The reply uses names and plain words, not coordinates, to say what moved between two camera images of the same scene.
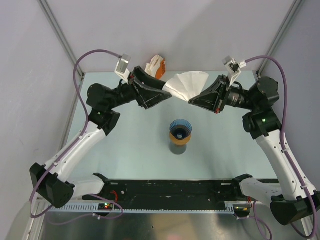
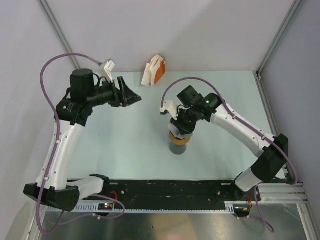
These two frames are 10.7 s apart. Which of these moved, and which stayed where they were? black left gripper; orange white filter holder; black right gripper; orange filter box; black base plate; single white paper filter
Moved: black right gripper; black left gripper; single white paper filter
Stayed: orange filter box; orange white filter holder; black base plate
